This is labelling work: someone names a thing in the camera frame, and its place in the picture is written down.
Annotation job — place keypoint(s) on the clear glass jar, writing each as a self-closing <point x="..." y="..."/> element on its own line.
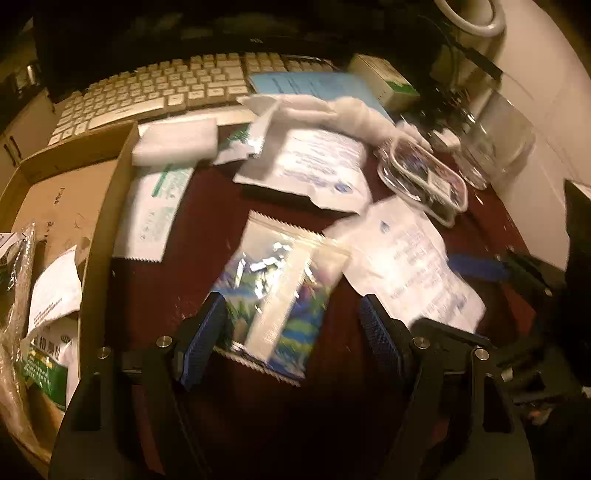
<point x="498" y="134"/>

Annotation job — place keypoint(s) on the white printed packet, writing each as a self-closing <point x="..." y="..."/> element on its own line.
<point x="55" y="290"/>

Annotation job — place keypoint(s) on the black computer monitor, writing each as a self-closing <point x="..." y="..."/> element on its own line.
<point x="184" y="27"/>

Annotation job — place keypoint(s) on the brown cardboard box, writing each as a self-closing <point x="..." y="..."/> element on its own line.
<point x="60" y="184"/>

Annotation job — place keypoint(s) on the white pouch with blue print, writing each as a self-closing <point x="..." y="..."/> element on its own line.
<point x="314" y="170"/>
<point x="411" y="258"/>

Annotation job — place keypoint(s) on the long white green-print packet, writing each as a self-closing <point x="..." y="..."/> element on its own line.
<point x="147" y="217"/>

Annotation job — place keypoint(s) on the white round tube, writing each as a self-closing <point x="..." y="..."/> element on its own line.
<point x="489" y="25"/>

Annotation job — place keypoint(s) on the crumpled white tissue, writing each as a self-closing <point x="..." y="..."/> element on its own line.
<point x="351" y="110"/>

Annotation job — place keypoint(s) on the green and white carton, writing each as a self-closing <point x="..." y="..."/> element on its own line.
<point x="383" y="78"/>

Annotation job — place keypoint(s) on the green and white bag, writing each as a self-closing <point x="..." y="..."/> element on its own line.
<point x="44" y="367"/>

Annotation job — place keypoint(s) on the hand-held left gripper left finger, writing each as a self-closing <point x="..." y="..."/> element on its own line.
<point x="203" y="339"/>

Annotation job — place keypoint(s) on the white computer keyboard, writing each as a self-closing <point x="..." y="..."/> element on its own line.
<point x="161" y="92"/>

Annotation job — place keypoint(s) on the small torn green-white packet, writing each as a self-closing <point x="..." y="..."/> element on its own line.
<point x="236" y="145"/>

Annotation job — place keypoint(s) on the colourful clear foil packet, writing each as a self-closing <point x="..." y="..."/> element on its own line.
<point x="277" y="286"/>

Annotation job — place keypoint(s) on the clear plastic bag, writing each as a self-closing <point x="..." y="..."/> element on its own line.
<point x="18" y="314"/>

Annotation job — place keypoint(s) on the light blue booklet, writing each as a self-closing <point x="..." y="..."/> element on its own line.
<point x="314" y="85"/>

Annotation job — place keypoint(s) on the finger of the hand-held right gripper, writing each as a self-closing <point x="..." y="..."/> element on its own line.
<point x="478" y="267"/>

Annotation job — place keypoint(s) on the white kitchen base cabinets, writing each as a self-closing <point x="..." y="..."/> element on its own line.
<point x="23" y="124"/>

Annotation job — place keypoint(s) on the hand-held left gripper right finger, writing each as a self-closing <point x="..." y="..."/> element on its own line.
<point x="376" y="330"/>

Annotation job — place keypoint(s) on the clear pouch with purple print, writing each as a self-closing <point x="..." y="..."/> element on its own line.
<point x="420" y="173"/>

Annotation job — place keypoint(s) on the white foam block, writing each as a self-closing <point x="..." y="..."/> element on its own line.
<point x="175" y="138"/>

